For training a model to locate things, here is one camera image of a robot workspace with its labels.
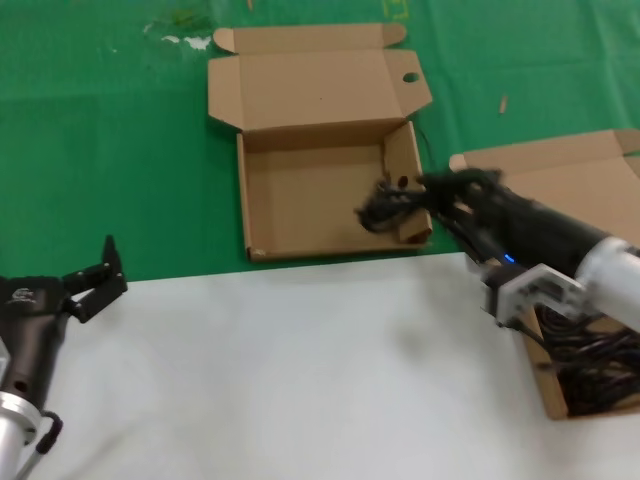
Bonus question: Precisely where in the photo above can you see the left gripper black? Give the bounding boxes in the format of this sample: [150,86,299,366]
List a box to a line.
[0,234,129,407]

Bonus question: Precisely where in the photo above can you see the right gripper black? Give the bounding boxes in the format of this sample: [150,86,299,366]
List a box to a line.
[416,167,610,277]

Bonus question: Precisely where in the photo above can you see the black cable bundle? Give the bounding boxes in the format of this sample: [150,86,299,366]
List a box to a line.
[353,177,431,233]

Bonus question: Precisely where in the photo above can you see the cardboard box with lid hole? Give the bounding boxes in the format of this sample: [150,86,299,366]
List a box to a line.
[207,23,434,264]

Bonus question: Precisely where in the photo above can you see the green table cloth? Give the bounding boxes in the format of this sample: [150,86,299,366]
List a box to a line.
[0,0,640,284]

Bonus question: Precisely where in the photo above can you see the cardboard box holding cables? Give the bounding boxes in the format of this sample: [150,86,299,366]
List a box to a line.
[448,128,640,420]

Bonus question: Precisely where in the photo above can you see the right wrist camera mount silver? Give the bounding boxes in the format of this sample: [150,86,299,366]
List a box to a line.
[479,263,587,329]

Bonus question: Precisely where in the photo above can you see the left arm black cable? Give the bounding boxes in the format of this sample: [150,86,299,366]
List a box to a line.
[19,410,65,476]

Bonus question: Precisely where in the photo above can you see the pile of black cables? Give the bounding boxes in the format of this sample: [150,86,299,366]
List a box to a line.
[537,305,640,416]

